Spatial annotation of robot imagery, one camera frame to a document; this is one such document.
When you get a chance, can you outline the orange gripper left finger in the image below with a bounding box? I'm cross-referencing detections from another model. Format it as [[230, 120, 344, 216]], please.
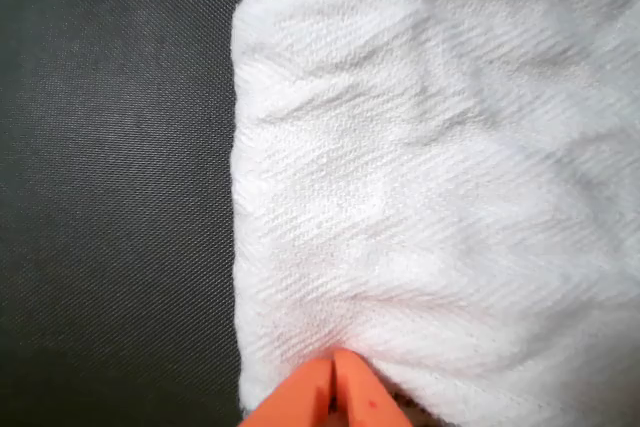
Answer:
[[238, 356, 335, 427]]

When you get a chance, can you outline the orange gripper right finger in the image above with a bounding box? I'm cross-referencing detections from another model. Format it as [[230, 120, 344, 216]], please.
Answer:
[[333, 348, 415, 427]]

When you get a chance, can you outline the white striped towel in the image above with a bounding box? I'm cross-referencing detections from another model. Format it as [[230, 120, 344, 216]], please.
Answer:
[[229, 0, 640, 427]]

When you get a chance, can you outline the dark desk mat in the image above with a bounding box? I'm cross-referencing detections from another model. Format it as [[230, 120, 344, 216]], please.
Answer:
[[0, 0, 247, 427]]

